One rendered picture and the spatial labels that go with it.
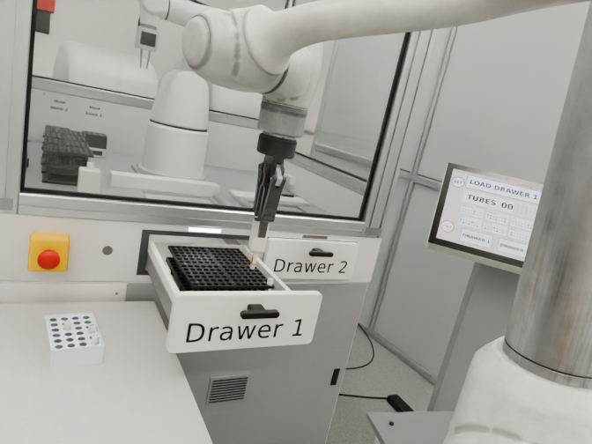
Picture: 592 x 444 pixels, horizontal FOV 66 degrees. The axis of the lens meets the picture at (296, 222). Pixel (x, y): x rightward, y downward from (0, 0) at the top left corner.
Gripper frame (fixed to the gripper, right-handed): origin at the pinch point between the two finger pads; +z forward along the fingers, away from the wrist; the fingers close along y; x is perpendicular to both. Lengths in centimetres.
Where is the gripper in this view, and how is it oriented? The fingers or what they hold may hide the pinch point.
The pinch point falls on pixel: (259, 234)
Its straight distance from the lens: 93.0
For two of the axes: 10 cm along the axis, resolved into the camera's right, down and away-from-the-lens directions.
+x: -9.3, -1.2, -3.4
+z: -2.1, 9.5, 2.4
